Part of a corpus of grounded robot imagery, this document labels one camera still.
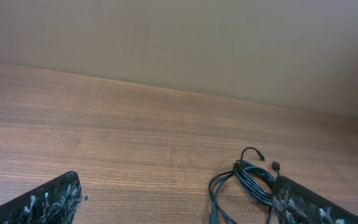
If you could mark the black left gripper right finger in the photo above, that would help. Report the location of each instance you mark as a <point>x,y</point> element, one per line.
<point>295,204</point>

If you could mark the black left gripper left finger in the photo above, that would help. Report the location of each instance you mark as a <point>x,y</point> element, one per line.
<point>54,202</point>

